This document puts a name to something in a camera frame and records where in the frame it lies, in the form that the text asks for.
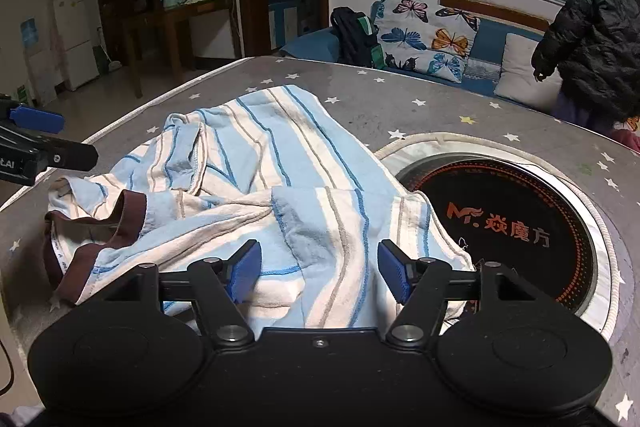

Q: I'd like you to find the white refrigerator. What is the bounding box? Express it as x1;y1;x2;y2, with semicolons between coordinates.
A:
52;0;99;91

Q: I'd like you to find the blue striped shirt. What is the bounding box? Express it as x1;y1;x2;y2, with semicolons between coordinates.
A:
44;86;473;332

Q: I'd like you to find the black backpack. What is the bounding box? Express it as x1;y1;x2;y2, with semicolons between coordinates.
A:
330;6;385;69

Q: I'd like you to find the grey star patterned table cover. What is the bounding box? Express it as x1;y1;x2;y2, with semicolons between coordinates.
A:
1;57;639;426

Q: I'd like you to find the blue sofa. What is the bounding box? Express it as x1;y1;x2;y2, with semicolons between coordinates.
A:
280;17;542;96

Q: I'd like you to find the butterfly patterned cushion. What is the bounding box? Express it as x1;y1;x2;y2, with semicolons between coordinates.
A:
374;0;480;83

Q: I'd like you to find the wooden table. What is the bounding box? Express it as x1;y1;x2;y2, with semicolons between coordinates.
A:
122;0;242;98

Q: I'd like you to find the beige pillow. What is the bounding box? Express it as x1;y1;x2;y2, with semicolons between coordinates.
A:
495;34;562;114

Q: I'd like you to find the person in black jacket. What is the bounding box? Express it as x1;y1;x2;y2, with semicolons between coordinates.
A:
532;0;639;135

